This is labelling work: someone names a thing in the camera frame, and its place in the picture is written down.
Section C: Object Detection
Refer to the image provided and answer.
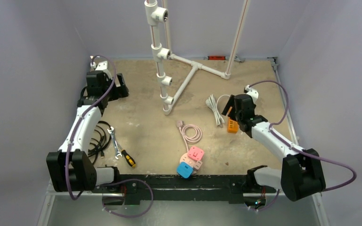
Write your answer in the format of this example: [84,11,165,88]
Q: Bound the yellow black handled screwdriver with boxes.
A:
[121,149,136,168]

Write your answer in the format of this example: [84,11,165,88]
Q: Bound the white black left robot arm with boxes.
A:
[46,70,129,193]

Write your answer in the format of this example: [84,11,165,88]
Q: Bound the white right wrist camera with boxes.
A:
[244,85,259,104]

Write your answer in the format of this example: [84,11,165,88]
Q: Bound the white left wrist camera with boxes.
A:
[90,60,113,80]

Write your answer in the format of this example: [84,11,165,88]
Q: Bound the white power cord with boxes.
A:
[205,94,231,128]

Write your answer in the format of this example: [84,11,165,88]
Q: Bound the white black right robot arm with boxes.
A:
[222,94,326,201]

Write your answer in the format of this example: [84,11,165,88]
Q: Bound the pink power cord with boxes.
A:
[175,120,204,153]

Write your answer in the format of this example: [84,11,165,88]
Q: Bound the blue plug adapter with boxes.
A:
[176,162,193,178]

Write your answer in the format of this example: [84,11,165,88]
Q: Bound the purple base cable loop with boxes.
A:
[101,179,154,219]

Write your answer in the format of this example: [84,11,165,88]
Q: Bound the black coiled cable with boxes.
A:
[80,87,113,164]

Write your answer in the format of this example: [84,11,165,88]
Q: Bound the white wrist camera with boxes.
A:
[244,85,259,104]
[90,60,113,80]

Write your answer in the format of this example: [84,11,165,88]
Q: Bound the pink plug adapter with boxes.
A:
[187,146,205,161]

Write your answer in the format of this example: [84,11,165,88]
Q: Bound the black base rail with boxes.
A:
[93,174,276,205]

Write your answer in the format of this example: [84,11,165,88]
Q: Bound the silver open-end wrench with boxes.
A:
[107,126,122,160]

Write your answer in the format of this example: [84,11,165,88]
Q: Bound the pink round socket base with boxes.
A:
[180,153,203,175]

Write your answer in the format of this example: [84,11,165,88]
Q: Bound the white PVC pipe frame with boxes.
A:
[144,0,251,115]

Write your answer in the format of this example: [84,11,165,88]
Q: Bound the orange power strip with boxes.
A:
[227,107,239,134]

